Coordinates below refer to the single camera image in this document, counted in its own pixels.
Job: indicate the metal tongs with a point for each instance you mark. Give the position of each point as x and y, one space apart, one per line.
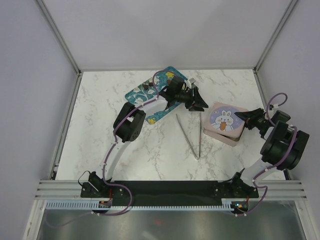
193 137

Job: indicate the aluminium frame post left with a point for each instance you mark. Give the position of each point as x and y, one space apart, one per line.
57 34

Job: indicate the pink chocolate box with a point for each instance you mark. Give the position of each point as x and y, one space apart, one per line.
231 141

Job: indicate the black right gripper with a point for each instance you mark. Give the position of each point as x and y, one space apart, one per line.
250 116

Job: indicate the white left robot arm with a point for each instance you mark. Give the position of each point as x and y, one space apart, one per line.
129 122

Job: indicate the aluminium frame post right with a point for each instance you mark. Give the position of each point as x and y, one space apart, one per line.
275 34

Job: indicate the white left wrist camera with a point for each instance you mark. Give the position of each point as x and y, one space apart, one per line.
190 83

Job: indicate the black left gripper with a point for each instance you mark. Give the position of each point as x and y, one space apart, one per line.
197 99

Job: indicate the aluminium frame post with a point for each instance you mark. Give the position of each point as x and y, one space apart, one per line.
275 34
57 34

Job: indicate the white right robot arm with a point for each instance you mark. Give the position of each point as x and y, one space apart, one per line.
283 148

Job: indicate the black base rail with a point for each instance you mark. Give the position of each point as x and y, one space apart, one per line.
165 193

